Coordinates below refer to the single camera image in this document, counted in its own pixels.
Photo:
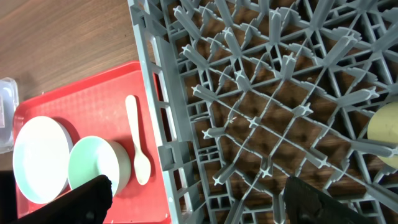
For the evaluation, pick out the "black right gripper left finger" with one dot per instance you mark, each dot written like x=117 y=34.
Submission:
x=88 y=203

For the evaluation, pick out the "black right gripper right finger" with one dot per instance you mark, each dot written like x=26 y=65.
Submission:
x=307 y=205

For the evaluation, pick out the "red serving tray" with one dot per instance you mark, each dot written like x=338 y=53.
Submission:
x=95 y=106

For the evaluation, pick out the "white plastic spoon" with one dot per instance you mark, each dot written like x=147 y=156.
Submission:
x=141 y=162

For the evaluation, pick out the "clear plastic waste bin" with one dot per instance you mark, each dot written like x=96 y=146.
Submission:
x=9 y=103

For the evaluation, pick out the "grey dishwasher rack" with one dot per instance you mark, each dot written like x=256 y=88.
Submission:
x=244 y=94

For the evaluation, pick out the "light blue plate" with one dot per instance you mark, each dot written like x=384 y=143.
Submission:
x=40 y=159

